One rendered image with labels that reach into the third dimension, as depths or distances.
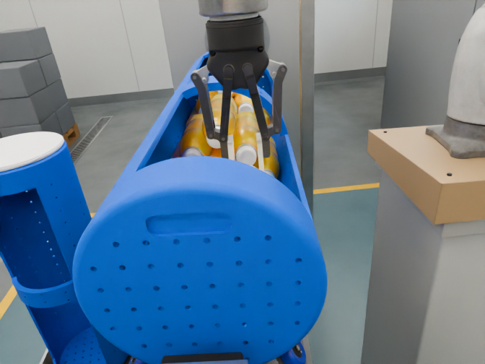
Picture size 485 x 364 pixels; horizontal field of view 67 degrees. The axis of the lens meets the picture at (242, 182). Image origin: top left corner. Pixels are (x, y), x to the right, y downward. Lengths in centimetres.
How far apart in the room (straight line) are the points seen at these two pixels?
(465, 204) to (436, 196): 5
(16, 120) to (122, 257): 368
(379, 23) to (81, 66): 423
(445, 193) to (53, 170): 96
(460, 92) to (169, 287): 64
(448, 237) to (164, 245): 55
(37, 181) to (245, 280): 82
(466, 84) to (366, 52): 512
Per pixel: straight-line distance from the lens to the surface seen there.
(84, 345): 175
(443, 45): 280
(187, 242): 38
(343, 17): 573
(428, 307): 90
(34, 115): 397
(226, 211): 36
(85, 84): 591
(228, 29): 48
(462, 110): 83
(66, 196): 119
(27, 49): 425
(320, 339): 178
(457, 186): 70
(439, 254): 81
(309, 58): 176
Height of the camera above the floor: 139
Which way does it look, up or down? 28 degrees down
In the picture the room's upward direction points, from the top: 6 degrees counter-clockwise
